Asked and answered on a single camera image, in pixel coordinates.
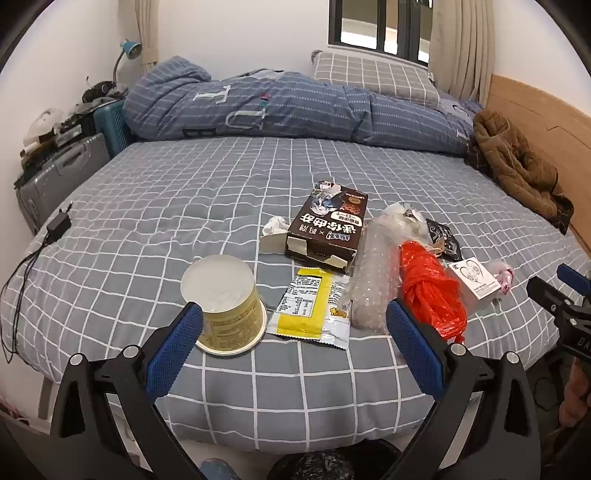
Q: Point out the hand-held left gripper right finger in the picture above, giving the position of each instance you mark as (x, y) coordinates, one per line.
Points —
(415, 346)

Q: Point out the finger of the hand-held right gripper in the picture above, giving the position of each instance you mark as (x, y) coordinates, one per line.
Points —
(545, 290)
(570, 277)

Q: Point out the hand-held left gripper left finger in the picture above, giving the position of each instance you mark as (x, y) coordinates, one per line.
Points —
(178, 350)

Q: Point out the pink white wrapper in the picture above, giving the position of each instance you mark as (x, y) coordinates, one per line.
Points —
(503, 272)

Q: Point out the red plastic bag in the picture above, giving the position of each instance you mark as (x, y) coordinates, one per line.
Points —
(425, 286)

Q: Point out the yellow paper noodle cup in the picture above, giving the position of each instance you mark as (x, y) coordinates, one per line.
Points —
(231, 309)

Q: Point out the small white box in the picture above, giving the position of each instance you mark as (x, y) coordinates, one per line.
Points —
(475, 286)

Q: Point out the clear bubble wrap roll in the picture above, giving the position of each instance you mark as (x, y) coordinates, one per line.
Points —
(374, 277)

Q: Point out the small black packet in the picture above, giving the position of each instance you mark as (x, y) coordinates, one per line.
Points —
(445, 235)

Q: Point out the yellow white snack wrapper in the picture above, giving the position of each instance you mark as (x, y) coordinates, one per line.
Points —
(300, 304)

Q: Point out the brown cardboard snack box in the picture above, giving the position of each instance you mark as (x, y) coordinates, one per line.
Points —
(323, 226)

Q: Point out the black lined waste bin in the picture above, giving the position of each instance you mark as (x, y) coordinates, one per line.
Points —
(318, 468)

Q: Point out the white tissue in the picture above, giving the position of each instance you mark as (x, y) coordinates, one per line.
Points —
(274, 225)

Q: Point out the person's right hand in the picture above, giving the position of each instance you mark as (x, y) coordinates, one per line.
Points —
(575, 392)

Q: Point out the brown quilted jacket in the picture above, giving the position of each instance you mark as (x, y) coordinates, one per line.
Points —
(508, 157)

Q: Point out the grey checked mattress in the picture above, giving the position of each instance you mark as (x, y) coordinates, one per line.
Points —
(184, 194)

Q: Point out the black power adapter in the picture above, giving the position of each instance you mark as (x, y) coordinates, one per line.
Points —
(59, 225)

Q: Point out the grey hard suitcase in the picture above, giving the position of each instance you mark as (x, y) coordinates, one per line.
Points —
(60, 170)

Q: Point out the teal plastic crate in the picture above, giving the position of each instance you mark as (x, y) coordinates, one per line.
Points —
(113, 129)

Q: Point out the pile of dark boxes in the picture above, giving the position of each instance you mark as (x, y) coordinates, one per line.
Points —
(69, 127)

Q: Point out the wide beige curtain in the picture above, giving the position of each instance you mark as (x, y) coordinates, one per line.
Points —
(461, 46)

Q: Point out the white rounded object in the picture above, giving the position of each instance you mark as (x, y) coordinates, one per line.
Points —
(44, 124)

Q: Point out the blue striped duvet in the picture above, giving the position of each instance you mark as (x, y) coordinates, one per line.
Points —
(277, 106)

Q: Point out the black tangled clutter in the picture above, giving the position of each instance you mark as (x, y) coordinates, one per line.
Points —
(104, 90)

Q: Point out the grey checked pillow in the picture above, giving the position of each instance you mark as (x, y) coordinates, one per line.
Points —
(369, 74)

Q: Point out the blue desk lamp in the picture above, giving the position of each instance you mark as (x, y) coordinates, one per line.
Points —
(130, 48)

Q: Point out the narrow beige curtain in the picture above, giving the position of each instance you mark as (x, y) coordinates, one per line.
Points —
(150, 37)

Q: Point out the dark framed window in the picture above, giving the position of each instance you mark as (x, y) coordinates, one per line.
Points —
(333, 23)

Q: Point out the wooden bed frame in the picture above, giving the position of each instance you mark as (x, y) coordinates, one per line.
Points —
(545, 120)

